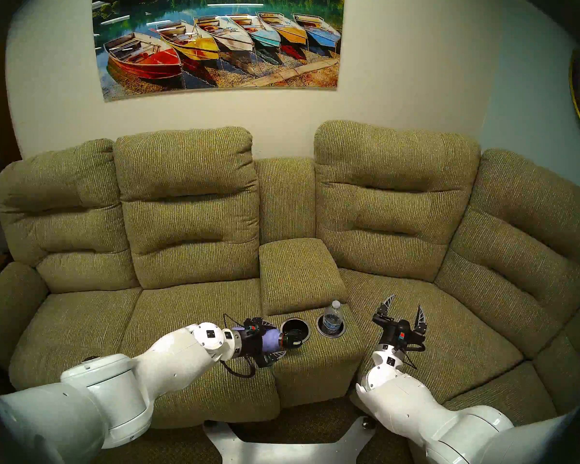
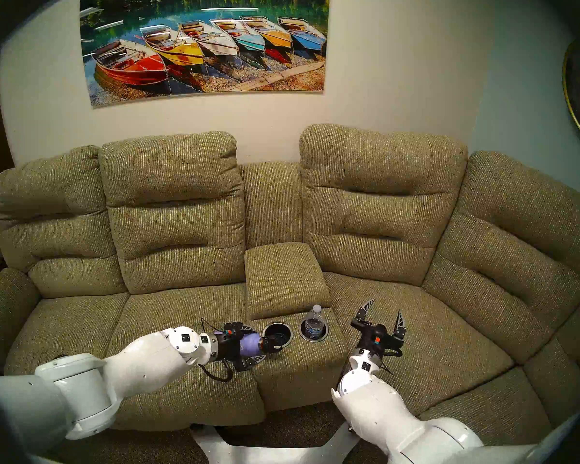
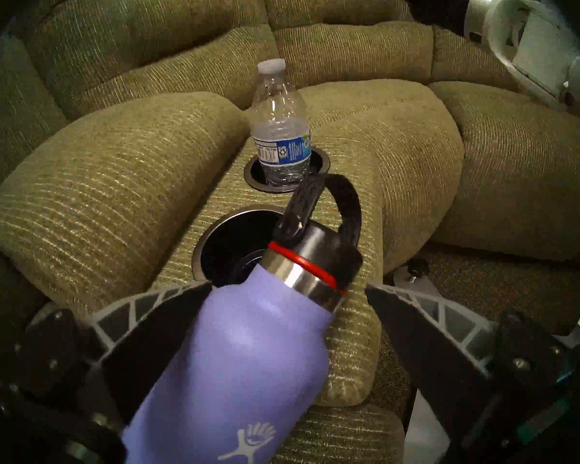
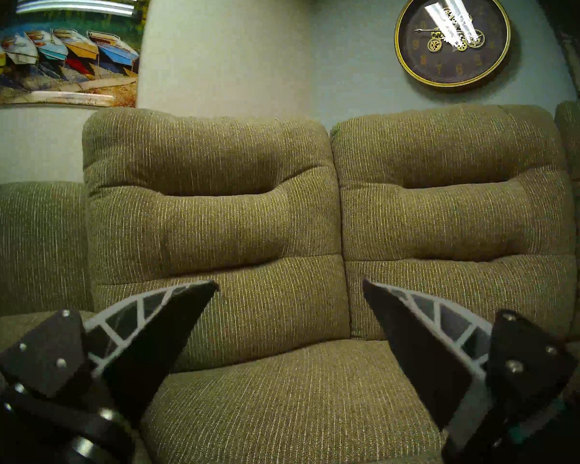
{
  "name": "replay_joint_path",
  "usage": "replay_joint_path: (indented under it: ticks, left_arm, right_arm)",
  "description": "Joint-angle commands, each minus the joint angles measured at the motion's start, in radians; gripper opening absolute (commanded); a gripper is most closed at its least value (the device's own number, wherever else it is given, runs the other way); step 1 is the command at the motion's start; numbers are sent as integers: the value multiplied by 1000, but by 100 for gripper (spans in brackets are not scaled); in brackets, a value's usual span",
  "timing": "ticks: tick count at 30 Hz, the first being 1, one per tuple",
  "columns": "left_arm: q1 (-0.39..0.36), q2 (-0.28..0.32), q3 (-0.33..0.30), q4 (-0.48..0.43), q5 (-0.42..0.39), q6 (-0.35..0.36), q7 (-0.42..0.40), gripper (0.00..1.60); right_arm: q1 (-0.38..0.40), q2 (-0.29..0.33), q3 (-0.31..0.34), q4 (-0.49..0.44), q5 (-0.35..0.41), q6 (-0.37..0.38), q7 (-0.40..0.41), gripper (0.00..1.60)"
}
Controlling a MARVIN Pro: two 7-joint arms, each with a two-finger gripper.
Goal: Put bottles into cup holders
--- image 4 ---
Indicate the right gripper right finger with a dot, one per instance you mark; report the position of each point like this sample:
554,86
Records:
435,352

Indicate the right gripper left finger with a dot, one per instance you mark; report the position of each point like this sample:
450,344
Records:
140,342

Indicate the olive green fabric sectional sofa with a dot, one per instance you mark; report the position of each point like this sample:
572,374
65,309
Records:
290,226

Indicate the colourful rowing boats wall picture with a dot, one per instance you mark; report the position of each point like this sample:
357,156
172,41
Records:
63,57

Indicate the round gold-rimmed dark wall clock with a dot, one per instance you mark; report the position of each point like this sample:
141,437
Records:
452,37

